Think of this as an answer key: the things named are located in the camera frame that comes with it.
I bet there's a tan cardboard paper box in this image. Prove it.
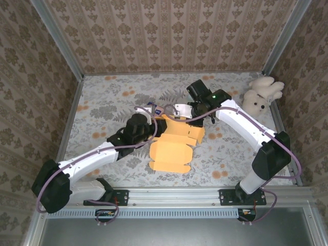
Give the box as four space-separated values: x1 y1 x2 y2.
148 114 206 174

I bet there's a white plush toy dog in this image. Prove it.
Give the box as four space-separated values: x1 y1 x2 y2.
242 76 285 116

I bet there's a black controller board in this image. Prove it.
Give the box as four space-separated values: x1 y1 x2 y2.
95 209 115 223
237 208 257 221

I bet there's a grey metal lower panel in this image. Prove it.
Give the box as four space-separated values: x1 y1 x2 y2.
24 207 328 246

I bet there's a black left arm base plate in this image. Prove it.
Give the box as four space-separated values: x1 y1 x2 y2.
83 188 130 207

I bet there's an aluminium side rail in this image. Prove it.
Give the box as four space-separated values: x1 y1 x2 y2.
48 76 85 188
269 99 303 187

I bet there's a long aluminium base rail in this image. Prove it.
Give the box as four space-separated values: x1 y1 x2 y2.
38 187 315 207

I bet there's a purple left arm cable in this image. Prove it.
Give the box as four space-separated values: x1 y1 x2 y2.
35 105 158 228

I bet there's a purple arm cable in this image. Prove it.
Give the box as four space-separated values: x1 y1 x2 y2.
35 105 158 228
163 104 302 225

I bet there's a slotted grey cable duct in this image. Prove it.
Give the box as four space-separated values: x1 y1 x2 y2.
47 208 238 219

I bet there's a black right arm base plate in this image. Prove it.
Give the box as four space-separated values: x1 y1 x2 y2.
219 189 267 207

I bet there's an aluminium frame post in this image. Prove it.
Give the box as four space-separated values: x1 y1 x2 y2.
30 0 85 80
262 0 312 75

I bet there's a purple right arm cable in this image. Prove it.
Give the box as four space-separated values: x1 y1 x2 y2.
163 104 302 225

